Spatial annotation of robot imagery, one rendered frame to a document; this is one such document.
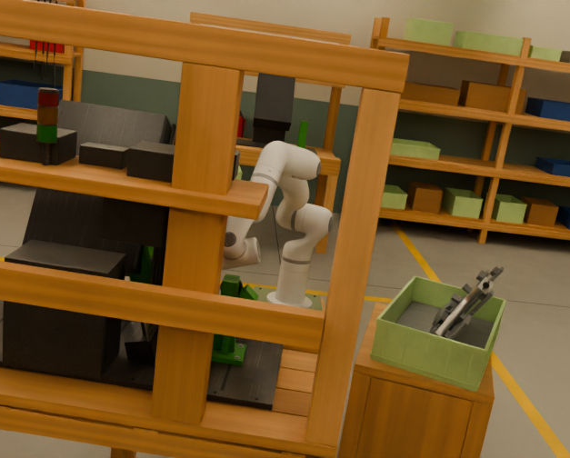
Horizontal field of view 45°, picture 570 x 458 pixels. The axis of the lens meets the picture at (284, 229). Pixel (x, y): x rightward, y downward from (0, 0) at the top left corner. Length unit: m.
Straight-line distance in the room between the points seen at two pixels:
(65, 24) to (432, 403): 1.81
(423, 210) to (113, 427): 5.92
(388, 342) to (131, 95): 5.59
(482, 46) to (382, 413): 5.30
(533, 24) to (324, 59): 6.65
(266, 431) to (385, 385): 0.79
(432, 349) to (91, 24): 1.64
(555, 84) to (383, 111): 6.77
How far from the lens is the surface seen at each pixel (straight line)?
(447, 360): 2.62
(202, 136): 1.70
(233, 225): 2.05
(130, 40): 1.72
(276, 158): 2.22
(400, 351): 2.65
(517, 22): 8.16
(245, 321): 1.76
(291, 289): 2.77
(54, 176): 1.78
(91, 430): 2.08
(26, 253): 2.11
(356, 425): 2.76
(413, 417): 2.71
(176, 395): 1.95
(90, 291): 1.83
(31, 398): 2.09
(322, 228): 2.68
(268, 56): 1.66
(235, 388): 2.13
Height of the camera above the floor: 1.96
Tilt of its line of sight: 16 degrees down
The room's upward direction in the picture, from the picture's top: 8 degrees clockwise
